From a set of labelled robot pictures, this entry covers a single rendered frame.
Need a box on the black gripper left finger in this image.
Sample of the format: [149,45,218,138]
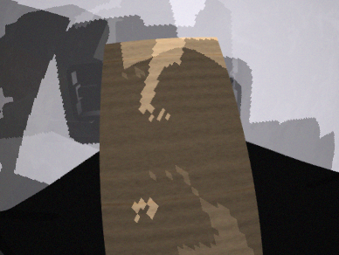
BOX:
[0,151,106,255]

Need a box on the brown triangular block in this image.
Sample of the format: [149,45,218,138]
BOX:
[99,37,264,255]

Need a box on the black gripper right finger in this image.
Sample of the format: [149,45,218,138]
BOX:
[246,142,339,255]

